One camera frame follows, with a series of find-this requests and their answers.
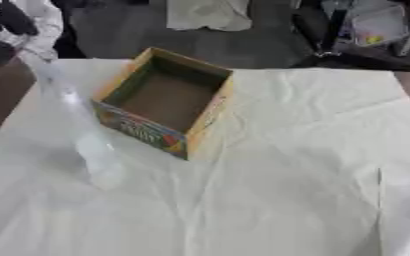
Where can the clear plastic storage box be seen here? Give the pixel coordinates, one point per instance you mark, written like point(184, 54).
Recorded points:
point(380, 26)

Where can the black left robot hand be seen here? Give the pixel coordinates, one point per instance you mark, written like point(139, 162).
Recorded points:
point(10, 20)

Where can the white cloth bag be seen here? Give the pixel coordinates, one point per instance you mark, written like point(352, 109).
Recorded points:
point(209, 15)

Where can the clear plastic bottle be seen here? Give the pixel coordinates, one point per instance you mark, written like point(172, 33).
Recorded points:
point(97, 156)

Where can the open printed cardboard box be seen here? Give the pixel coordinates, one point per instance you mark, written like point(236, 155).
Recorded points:
point(166, 100)

